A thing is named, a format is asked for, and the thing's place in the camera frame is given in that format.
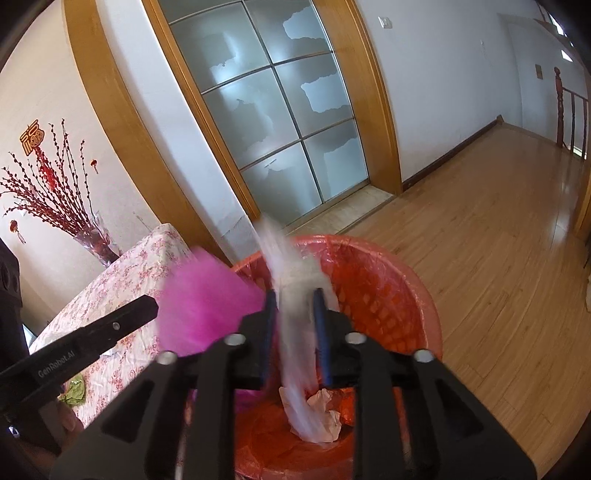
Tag magenta plastic bag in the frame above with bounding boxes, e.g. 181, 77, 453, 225
156, 246, 279, 407

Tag red plastic trash basket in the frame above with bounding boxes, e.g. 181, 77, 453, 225
233, 236, 442, 479

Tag person's left hand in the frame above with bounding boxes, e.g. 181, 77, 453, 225
1, 400, 84, 479

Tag crumpled white tissue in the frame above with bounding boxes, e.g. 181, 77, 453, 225
279, 387, 342, 445

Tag floral pink tablecloth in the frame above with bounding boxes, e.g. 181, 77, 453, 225
28, 223, 233, 428

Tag glass vase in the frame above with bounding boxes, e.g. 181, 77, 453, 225
74, 213, 121, 268

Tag red berry branches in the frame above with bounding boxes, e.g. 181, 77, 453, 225
1, 123, 96, 238

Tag red wooden stair railing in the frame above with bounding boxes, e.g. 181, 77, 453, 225
554, 67, 589, 160

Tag frosted glass sliding door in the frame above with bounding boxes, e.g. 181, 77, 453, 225
160, 0, 369, 226

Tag red fu wall ornament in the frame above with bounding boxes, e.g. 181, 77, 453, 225
19, 119, 45, 156

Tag white wall switch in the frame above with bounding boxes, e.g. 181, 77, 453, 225
379, 17, 393, 29

